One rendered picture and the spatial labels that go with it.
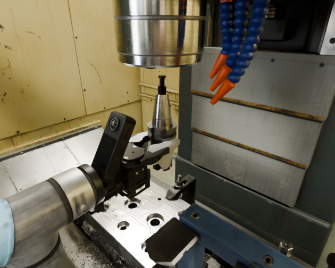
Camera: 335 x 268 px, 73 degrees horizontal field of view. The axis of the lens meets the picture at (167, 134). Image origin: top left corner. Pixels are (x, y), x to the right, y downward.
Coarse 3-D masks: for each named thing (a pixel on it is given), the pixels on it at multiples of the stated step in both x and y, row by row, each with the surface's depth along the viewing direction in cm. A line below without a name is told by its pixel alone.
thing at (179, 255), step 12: (168, 228) 33; (180, 228) 33; (156, 240) 31; (168, 240) 31; (180, 240) 31; (192, 240) 31; (156, 252) 30; (168, 252) 30; (180, 252) 30; (168, 264) 28
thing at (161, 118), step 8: (160, 96) 45; (168, 96) 45; (160, 104) 45; (168, 104) 46; (160, 112) 45; (168, 112) 46; (152, 120) 48; (160, 120) 46; (168, 120) 46; (160, 128) 46
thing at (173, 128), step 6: (150, 126) 47; (174, 126) 48; (150, 132) 47; (156, 132) 47; (162, 132) 46; (168, 132) 46; (174, 132) 49; (150, 138) 47; (156, 138) 48; (162, 138) 46; (168, 138) 47
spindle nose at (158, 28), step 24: (120, 0) 34; (144, 0) 32; (168, 0) 32; (192, 0) 33; (120, 24) 35; (144, 24) 33; (168, 24) 33; (192, 24) 35; (120, 48) 37; (144, 48) 35; (168, 48) 34; (192, 48) 36
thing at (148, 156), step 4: (164, 148) 44; (168, 148) 44; (148, 152) 43; (156, 152) 43; (160, 152) 43; (164, 152) 43; (168, 152) 45; (144, 156) 41; (148, 156) 41; (152, 156) 41; (156, 156) 42; (160, 156) 42; (136, 160) 41; (140, 160) 40; (144, 160) 40; (148, 160) 41; (152, 160) 41; (156, 160) 42; (140, 164) 40; (144, 164) 42; (148, 164) 41
